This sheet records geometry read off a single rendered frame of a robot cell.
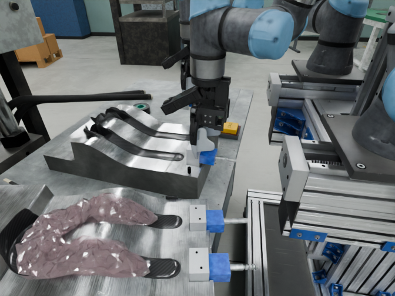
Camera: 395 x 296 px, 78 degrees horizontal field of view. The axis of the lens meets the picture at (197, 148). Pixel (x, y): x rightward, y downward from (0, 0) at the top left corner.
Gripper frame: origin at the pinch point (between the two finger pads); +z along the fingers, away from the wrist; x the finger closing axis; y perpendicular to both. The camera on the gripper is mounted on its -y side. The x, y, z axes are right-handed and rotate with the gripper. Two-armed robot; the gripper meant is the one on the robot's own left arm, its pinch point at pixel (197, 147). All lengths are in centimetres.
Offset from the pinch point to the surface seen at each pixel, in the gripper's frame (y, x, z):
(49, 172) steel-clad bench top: -46.7, -8.5, 13.6
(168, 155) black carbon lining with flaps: -9.1, 0.9, 5.1
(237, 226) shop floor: 13, 49, 94
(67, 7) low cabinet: -487, 521, 30
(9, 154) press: -70, -3, 15
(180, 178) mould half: -2.7, -7.0, 5.5
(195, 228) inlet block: 5.4, -19.9, 6.6
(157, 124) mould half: -19.2, 16.1, 5.0
